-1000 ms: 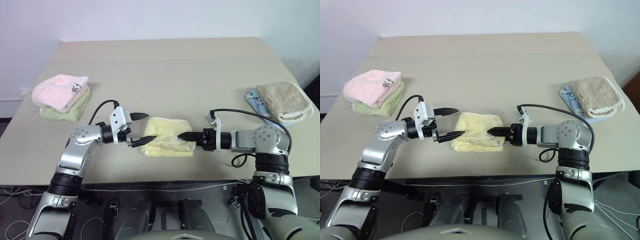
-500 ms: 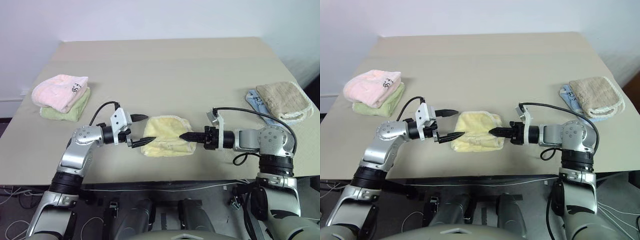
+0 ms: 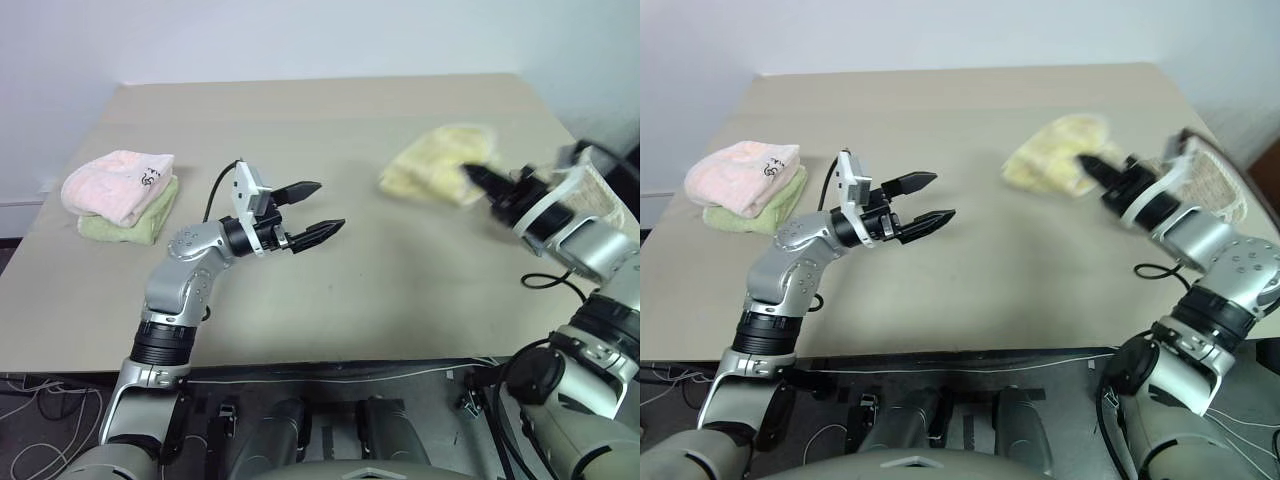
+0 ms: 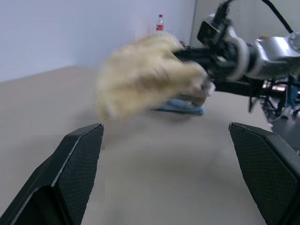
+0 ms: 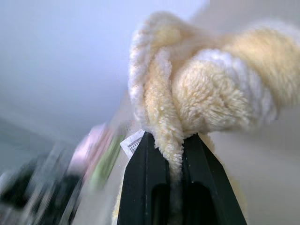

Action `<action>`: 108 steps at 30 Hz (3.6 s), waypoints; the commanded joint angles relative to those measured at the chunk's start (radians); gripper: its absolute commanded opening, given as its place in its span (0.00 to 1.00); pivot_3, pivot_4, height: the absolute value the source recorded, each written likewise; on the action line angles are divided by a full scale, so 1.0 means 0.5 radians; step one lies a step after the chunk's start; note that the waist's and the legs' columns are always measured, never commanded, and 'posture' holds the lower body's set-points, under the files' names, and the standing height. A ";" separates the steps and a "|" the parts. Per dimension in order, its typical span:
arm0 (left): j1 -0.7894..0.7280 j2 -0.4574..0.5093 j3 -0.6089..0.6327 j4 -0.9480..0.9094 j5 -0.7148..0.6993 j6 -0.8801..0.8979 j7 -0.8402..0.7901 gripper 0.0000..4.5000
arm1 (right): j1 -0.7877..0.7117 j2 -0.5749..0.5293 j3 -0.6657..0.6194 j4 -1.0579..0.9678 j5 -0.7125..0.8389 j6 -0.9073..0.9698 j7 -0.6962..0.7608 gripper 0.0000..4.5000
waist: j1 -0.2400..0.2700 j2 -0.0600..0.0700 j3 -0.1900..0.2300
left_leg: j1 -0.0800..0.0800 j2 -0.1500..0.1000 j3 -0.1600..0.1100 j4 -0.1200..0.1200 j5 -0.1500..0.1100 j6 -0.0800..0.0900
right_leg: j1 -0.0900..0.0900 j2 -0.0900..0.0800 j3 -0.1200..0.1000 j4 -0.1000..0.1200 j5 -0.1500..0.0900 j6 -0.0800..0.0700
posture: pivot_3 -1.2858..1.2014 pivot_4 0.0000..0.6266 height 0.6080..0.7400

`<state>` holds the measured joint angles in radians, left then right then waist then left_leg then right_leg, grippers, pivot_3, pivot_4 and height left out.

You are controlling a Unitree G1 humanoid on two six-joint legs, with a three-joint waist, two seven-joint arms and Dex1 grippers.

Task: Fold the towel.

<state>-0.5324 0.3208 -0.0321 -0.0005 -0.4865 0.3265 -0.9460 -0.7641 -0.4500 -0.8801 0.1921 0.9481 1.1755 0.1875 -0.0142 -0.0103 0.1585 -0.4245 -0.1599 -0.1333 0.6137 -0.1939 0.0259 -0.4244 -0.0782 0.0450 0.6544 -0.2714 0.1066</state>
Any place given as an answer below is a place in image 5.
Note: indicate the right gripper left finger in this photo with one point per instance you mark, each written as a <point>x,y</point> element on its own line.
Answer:
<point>145,187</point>

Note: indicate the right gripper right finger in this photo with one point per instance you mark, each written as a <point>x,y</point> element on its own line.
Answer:
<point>206,187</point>

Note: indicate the yellow fluffy towel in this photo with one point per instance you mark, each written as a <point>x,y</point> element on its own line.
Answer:
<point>206,93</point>

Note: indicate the folded pink towel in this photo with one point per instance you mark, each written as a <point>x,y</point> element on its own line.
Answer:
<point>91,150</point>

